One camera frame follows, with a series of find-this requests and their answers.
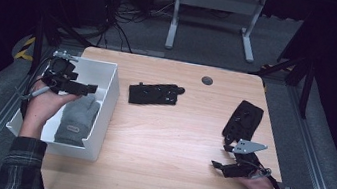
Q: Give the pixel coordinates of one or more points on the yellow and black striped tape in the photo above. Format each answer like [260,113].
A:
[26,49]

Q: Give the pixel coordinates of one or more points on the black metal stand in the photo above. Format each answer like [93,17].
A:
[39,38]
[306,84]

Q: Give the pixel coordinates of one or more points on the person's right hand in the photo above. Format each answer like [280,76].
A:
[259,185]

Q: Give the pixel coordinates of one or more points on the white metal stand frame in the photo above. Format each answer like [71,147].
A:
[215,1]

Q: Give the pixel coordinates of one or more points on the white box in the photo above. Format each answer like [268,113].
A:
[105,98]

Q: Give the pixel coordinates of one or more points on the grey round table grommet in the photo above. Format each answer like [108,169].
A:
[207,80]

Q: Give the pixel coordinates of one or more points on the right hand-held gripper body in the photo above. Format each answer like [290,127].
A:
[245,163]

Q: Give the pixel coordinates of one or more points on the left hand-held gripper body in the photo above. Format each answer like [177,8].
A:
[58,73]

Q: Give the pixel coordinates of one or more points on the grey mitten with label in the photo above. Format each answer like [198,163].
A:
[76,121]

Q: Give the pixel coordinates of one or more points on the black glove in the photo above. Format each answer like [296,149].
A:
[155,92]
[243,119]

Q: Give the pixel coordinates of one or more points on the person's left hand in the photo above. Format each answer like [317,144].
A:
[41,106]

